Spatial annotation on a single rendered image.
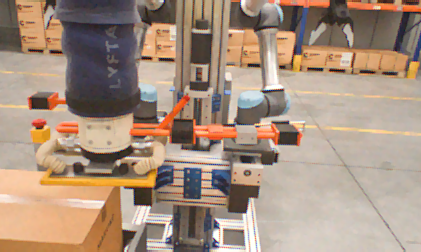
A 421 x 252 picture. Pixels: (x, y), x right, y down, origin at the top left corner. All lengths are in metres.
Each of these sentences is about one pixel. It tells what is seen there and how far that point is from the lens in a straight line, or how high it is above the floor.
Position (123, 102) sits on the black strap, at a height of 1.38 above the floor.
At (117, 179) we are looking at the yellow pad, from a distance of 1.06.
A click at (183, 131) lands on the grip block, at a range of 1.05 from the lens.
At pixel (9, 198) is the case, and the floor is 0.95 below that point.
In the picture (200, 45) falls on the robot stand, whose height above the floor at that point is 1.47.
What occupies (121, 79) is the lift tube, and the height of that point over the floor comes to 1.44.
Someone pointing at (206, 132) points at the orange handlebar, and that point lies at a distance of 1.08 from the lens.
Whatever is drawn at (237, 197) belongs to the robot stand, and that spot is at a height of 0.81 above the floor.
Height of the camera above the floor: 1.70
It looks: 22 degrees down
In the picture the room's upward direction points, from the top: 3 degrees clockwise
